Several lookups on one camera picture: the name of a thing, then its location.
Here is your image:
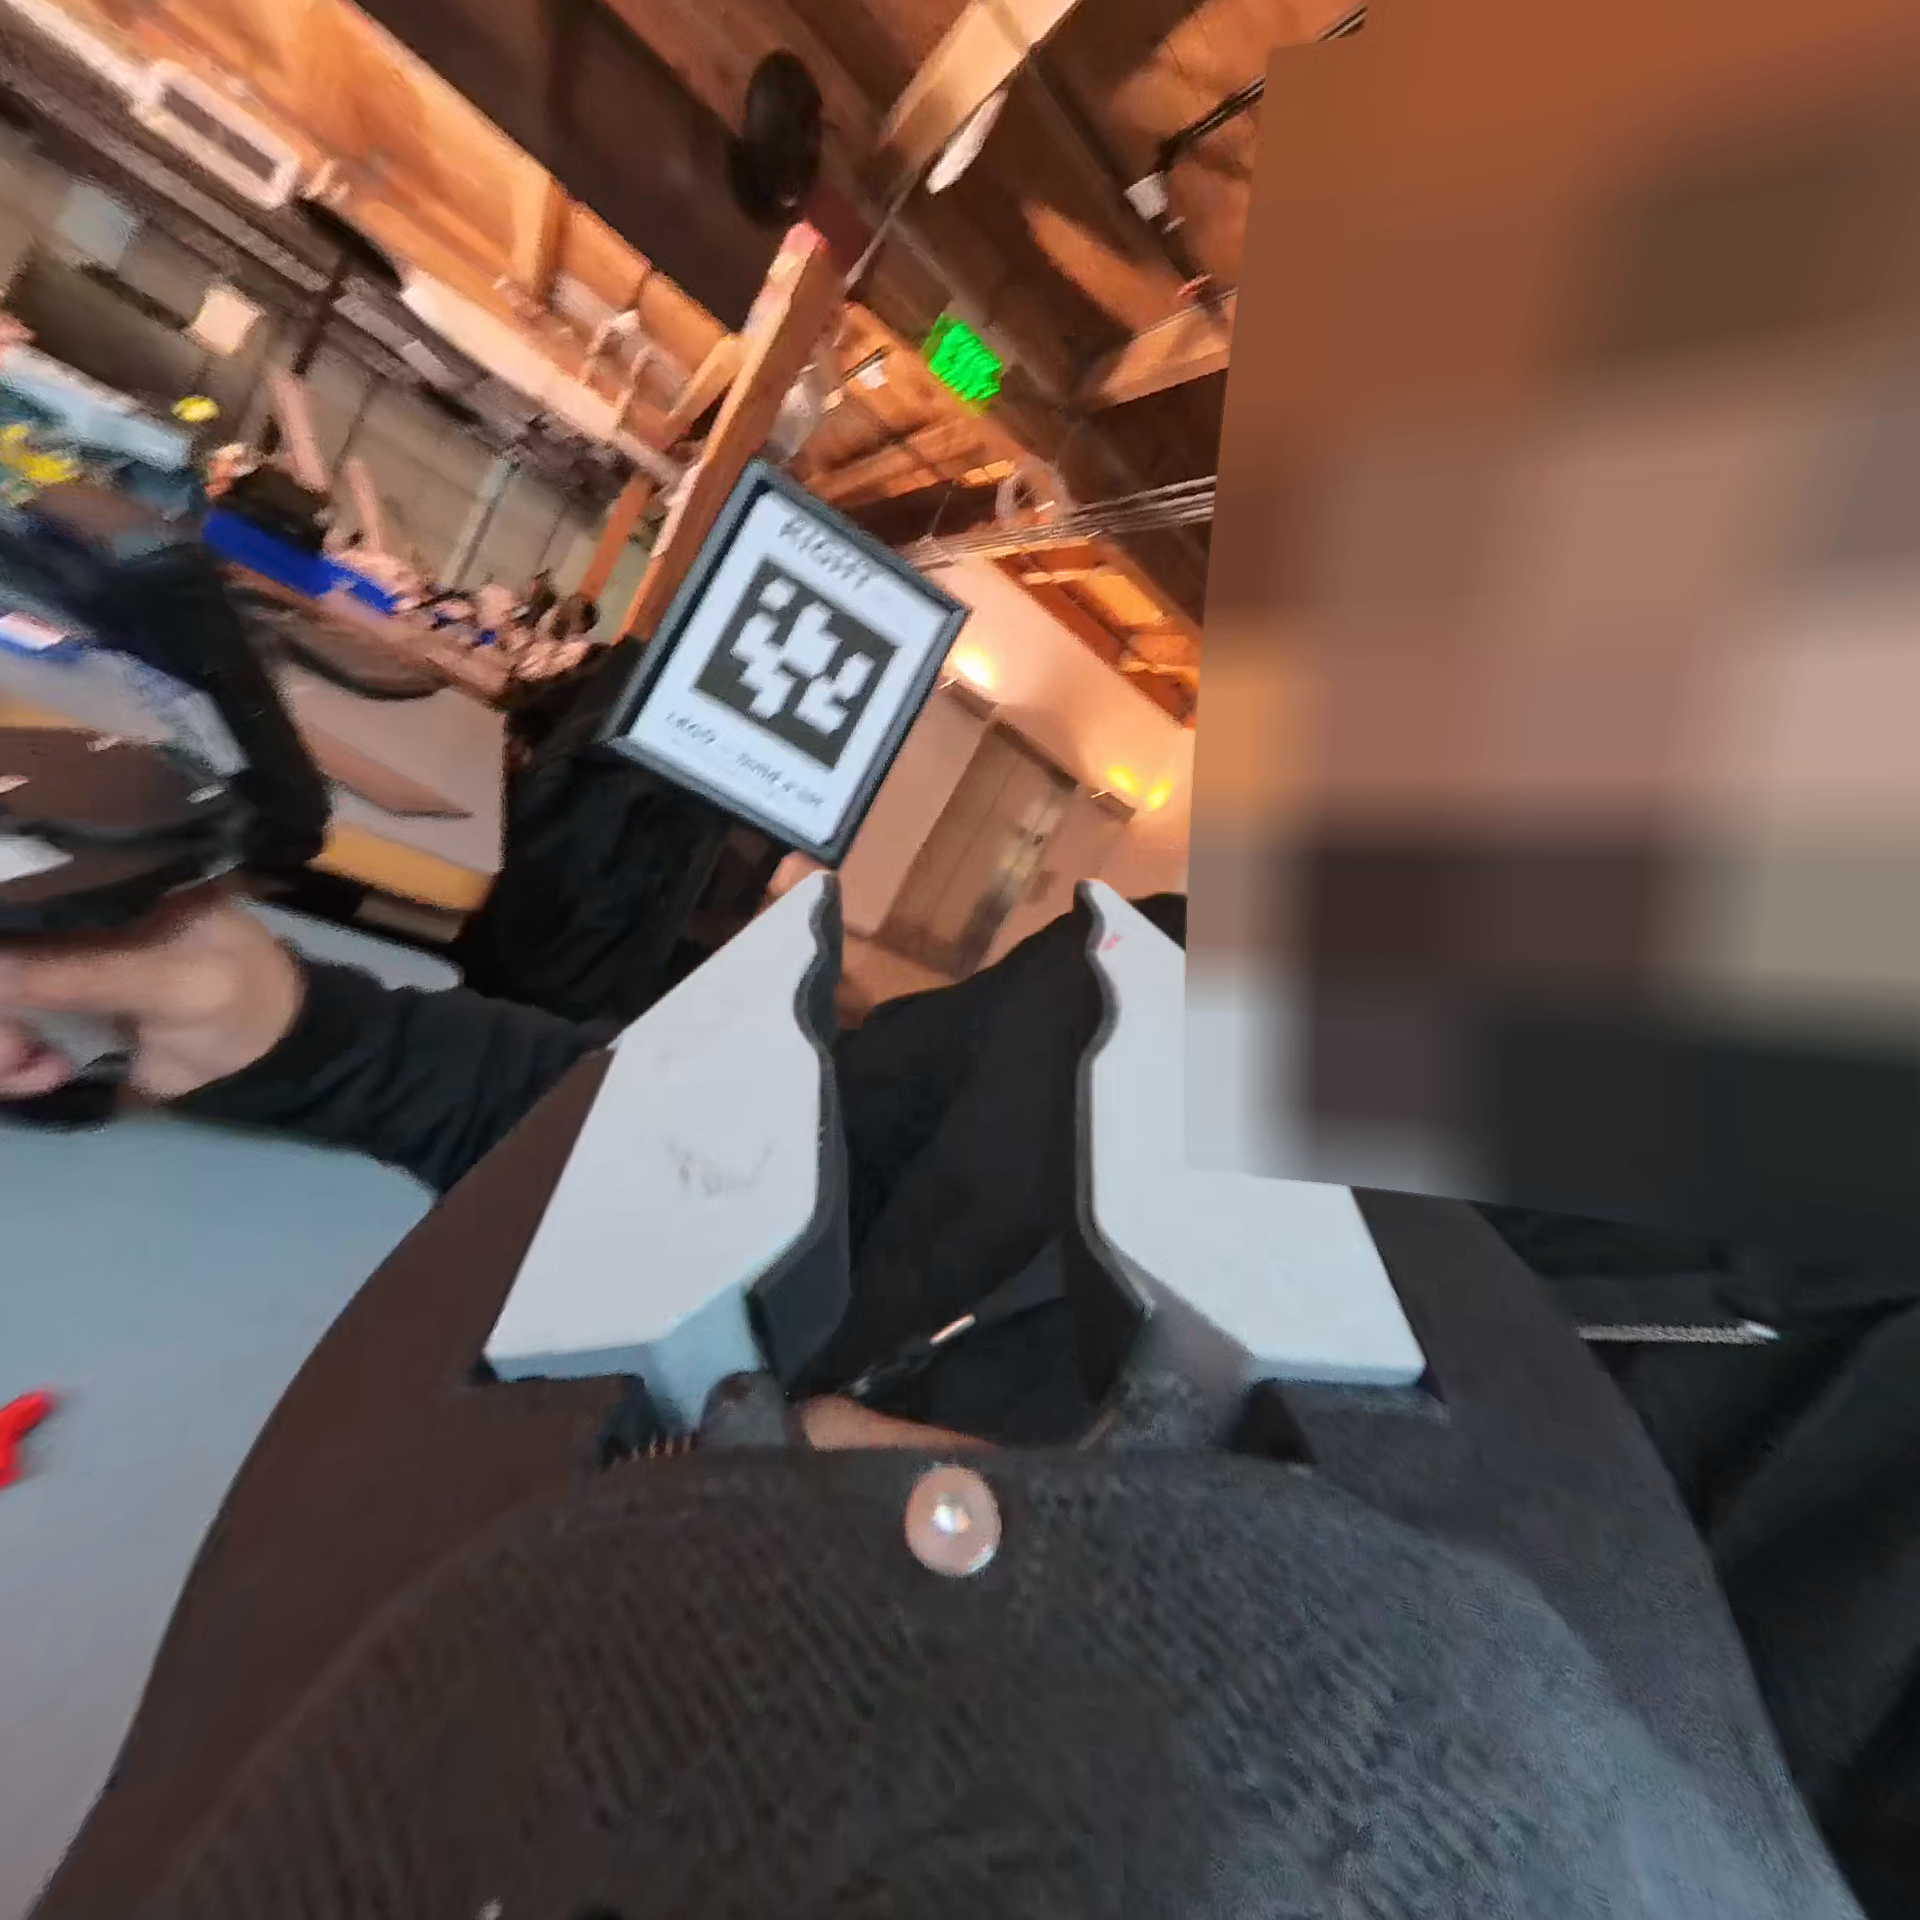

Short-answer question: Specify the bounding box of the wooden support post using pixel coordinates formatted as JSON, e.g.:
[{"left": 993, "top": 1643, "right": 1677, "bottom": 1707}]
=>
[{"left": 576, "top": 226, "right": 845, "bottom": 646}]

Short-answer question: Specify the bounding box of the green exit sign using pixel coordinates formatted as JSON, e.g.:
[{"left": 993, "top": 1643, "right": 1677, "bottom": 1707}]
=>
[{"left": 917, "top": 304, "right": 1012, "bottom": 406}]

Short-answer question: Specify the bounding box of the beige double door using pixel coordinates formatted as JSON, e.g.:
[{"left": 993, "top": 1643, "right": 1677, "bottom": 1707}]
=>
[{"left": 886, "top": 717, "right": 1135, "bottom": 976}]

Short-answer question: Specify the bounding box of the person's black jacket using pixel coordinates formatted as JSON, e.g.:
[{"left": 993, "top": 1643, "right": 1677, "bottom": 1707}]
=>
[{"left": 832, "top": 890, "right": 1920, "bottom": 1920}]

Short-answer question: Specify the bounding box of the person's right forearm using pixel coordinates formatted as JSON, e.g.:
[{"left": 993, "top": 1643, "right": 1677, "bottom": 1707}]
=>
[{"left": 165, "top": 951, "right": 619, "bottom": 1197}]

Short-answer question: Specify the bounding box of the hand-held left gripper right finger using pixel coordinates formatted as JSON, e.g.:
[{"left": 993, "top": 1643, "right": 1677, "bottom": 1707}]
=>
[{"left": 1069, "top": 879, "right": 1432, "bottom": 1389}]

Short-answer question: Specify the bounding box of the black ceiling speaker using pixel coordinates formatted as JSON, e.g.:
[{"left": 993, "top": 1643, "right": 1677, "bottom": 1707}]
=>
[{"left": 725, "top": 47, "right": 826, "bottom": 230}]

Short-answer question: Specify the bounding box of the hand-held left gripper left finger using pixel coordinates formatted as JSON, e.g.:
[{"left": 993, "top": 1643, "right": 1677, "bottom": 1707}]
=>
[{"left": 482, "top": 864, "right": 855, "bottom": 1426}]

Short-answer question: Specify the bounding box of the person's right hand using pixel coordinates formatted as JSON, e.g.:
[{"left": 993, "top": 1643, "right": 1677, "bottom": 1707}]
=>
[{"left": 0, "top": 897, "right": 309, "bottom": 1109}]

